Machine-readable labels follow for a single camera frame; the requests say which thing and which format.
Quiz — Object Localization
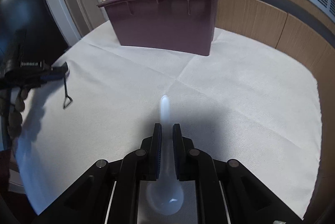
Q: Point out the wooden cabinet front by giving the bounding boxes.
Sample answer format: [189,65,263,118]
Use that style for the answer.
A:
[103,0,335,78]

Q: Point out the black refrigerator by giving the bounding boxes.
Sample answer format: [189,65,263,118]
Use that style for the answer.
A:
[0,0,68,62]

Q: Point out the black utensil with loop handle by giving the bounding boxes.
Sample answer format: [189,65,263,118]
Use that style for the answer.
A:
[62,75,74,110]

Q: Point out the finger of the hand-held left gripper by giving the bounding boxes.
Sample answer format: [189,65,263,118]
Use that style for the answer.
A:
[37,73,66,84]
[50,62,70,76]

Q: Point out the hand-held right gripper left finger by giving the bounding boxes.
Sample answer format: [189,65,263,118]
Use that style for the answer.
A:
[47,123,163,224]

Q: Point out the white plastic spoon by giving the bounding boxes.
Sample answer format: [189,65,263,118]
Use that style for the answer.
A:
[146,95,184,215]

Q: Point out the white tablecloth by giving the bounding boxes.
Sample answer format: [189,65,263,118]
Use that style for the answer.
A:
[12,21,323,224]

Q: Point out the purple plastic utensil bin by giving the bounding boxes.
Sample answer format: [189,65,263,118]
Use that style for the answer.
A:
[97,0,220,57]

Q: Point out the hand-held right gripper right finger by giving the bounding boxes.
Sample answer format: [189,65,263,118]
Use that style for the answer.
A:
[172,123,296,224]

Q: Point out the person's left hand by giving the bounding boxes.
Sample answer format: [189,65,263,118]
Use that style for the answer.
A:
[6,86,29,139]

